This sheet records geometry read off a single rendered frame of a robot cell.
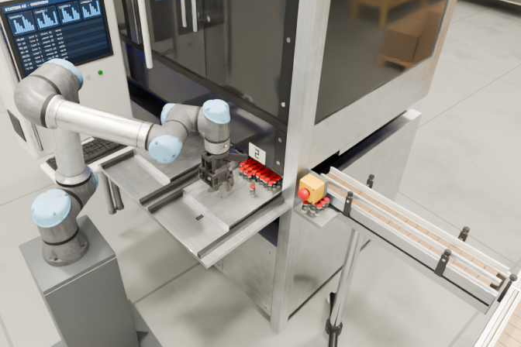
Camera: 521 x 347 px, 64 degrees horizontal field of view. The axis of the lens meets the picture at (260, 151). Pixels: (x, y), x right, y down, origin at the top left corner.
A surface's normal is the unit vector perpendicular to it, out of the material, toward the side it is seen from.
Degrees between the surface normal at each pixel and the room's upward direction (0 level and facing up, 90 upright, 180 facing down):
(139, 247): 0
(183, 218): 0
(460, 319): 0
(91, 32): 90
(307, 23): 90
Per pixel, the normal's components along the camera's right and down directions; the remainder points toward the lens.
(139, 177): 0.04, -0.80
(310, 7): -0.70, 0.40
